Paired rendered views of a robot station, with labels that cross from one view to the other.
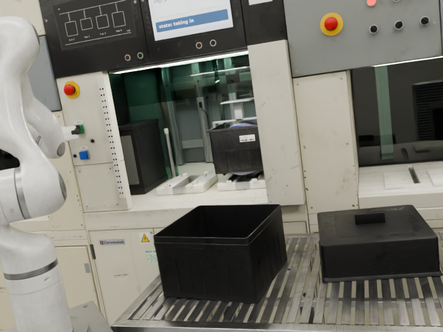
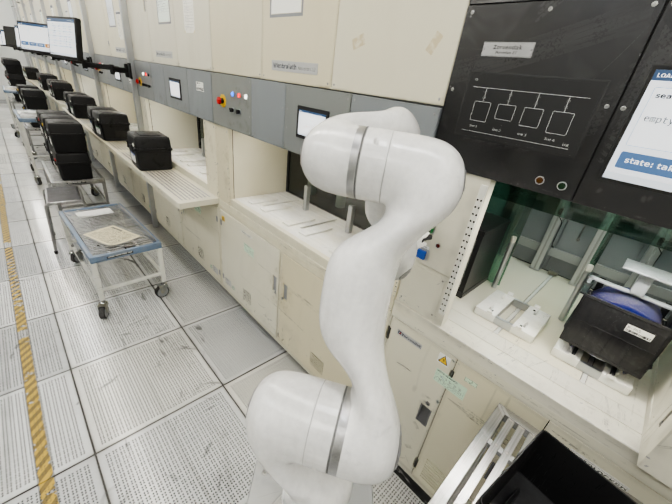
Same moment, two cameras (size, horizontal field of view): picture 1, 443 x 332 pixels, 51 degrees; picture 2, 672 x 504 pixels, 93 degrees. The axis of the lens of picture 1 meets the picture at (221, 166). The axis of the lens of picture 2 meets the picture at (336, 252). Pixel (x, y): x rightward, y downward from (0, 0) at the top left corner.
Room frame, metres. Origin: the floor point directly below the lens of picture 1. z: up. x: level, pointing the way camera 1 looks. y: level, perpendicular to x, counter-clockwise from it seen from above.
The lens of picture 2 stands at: (0.74, 0.36, 1.58)
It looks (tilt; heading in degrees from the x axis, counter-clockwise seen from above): 27 degrees down; 25
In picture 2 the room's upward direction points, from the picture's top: 8 degrees clockwise
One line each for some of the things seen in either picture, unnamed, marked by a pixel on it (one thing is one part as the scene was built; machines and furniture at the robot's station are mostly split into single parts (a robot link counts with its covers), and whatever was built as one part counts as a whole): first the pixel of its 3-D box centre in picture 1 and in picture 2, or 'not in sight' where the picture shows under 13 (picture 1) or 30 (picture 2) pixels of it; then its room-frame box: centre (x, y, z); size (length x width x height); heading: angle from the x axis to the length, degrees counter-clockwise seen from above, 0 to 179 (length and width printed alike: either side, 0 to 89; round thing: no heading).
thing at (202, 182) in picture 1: (188, 182); (512, 312); (1.97, 0.15, 0.89); 0.22 x 0.21 x 0.04; 162
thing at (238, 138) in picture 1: (242, 138); (621, 314); (1.89, -0.10, 1.06); 0.24 x 0.20 x 0.32; 72
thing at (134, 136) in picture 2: not in sight; (149, 150); (2.42, 2.91, 0.93); 0.30 x 0.28 x 0.26; 69
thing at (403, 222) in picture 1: (371, 234); not in sight; (1.24, -0.39, 0.83); 0.29 x 0.29 x 0.13; 79
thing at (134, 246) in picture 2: not in sight; (115, 251); (1.94, 2.77, 0.24); 0.97 x 0.52 x 0.48; 74
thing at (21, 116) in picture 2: not in sight; (46, 145); (2.87, 5.75, 0.41); 0.81 x 0.47 x 0.82; 72
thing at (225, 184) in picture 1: (248, 178); (595, 354); (1.89, -0.10, 0.89); 0.22 x 0.21 x 0.04; 162
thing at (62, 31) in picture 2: not in sight; (92, 49); (2.43, 3.44, 1.59); 0.50 x 0.41 x 0.36; 162
